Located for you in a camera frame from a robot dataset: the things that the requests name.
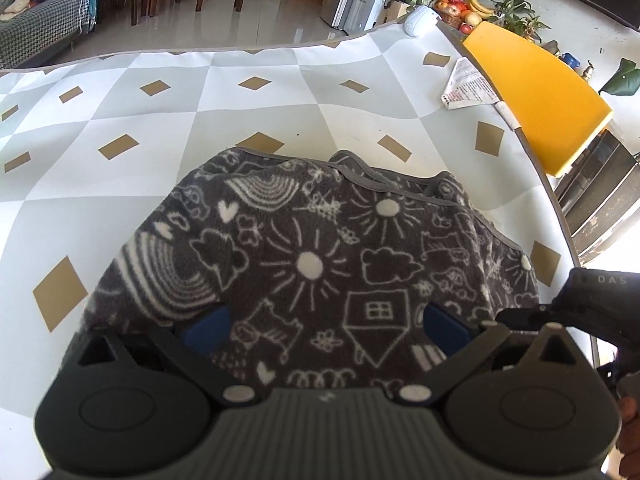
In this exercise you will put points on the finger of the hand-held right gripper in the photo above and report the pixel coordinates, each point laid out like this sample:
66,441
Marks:
522,319

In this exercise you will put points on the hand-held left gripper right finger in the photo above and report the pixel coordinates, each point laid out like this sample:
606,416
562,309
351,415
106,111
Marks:
447,327

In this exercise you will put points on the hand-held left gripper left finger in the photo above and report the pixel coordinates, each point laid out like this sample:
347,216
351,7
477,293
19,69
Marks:
207,332

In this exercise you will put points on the grey doodle print fleece jacket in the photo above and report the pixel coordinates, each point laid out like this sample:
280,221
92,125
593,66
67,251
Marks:
310,260

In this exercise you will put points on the person's right hand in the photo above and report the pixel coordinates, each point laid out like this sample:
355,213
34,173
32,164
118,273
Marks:
630,435

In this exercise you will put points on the black shelf unit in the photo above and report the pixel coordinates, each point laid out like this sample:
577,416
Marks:
600,195

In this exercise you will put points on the yellow plastic chair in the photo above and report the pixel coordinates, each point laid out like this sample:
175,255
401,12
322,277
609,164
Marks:
540,90

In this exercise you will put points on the printed paper leaflet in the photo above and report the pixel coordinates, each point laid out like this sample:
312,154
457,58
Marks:
467,87

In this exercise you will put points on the white grey checkered mat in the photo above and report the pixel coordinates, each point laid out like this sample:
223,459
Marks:
300,100

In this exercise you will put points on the white plastic device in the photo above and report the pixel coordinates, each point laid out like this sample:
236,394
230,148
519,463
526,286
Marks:
421,21

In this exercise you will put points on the fruit basket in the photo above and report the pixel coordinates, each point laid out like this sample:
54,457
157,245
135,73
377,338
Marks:
462,7

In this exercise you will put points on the cardboard box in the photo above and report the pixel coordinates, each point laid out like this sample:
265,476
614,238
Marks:
396,12

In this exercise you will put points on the houndstooth sofa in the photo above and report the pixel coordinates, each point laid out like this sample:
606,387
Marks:
35,30

